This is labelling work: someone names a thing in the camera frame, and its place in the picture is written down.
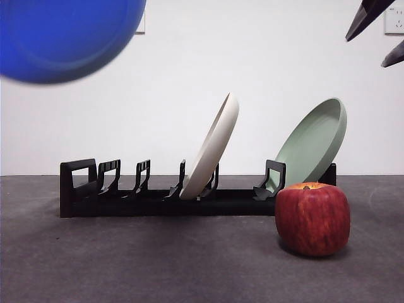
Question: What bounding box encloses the red apple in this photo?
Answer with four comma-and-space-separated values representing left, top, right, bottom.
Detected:
275, 182, 351, 257

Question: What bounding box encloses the blue plate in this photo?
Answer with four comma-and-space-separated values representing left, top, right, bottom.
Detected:
0, 0, 148, 85

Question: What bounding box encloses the green plate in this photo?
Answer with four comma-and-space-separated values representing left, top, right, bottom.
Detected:
267, 97, 348, 193

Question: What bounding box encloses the beige plate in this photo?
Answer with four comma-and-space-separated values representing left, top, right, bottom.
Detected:
179, 92, 240, 200

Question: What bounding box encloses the black plate rack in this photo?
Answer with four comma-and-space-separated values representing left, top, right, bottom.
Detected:
59, 158, 337, 218

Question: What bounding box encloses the white wall socket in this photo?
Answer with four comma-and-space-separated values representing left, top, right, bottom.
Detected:
134, 14, 146, 35
384, 6, 404, 35

